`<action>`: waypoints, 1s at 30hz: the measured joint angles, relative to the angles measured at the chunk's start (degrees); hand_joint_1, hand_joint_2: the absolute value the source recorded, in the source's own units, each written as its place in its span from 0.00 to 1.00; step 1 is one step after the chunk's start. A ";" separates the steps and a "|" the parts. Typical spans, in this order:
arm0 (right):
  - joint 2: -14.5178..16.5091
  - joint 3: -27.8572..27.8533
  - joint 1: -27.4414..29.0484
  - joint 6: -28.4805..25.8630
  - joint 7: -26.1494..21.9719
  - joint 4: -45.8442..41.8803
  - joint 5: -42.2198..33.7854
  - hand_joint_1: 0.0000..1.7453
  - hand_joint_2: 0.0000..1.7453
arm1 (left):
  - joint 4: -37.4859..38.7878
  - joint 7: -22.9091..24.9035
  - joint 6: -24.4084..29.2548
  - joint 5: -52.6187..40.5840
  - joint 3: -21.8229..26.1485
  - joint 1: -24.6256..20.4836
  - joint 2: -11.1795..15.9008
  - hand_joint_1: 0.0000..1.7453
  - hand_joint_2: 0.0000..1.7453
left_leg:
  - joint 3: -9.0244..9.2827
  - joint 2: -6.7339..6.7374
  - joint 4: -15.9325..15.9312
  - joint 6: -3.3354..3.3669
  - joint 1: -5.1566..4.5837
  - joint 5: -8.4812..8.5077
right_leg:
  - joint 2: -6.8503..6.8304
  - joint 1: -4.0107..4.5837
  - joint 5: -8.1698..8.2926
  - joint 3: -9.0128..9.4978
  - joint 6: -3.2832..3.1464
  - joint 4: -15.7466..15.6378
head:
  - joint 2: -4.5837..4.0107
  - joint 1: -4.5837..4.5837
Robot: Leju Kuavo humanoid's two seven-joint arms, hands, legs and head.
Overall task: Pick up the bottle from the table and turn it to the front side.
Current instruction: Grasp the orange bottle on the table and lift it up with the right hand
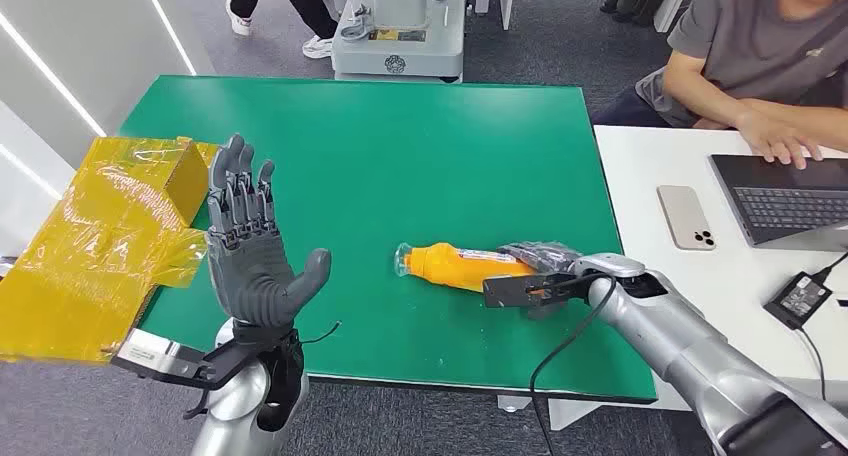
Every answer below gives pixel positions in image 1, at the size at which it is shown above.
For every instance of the bare grey robot hand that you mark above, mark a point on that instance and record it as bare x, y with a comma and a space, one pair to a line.
252, 281

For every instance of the plastic-wrapped grey robot hand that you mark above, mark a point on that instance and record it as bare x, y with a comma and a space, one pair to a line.
540, 254

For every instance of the person's hand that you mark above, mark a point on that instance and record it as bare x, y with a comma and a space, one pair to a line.
775, 138

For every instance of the orange bottle with clear cap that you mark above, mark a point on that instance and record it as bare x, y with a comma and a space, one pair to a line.
450, 267

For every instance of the person's forearm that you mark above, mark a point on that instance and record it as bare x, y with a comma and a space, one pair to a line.
702, 92

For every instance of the dark grey laptop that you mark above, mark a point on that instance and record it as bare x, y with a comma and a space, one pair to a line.
788, 204

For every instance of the person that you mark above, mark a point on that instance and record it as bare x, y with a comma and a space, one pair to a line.
291, 2
748, 42

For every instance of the beige smartphone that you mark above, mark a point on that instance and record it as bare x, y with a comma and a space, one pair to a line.
686, 216

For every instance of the yellow tape-wrapped cardboard box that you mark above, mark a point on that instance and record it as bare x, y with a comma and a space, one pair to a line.
99, 254

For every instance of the black power adapter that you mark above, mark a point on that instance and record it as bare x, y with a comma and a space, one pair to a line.
798, 300

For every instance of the grey wheeled machine base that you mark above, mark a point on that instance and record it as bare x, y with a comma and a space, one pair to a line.
397, 42

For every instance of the white wall light strip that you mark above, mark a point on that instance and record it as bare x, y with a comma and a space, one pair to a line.
167, 26
53, 75

